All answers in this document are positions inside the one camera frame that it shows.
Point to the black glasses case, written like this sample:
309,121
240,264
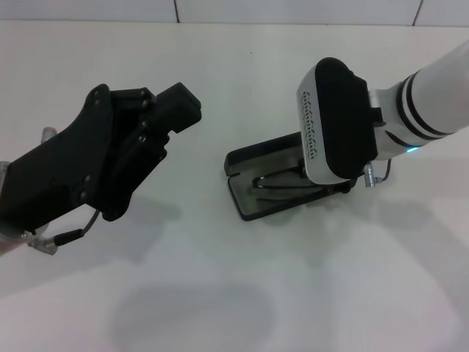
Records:
256,205

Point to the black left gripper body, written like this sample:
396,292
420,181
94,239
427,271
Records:
55,176

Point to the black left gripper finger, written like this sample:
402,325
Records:
146,146
176,97

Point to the black thin-frame glasses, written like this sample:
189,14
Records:
286,184

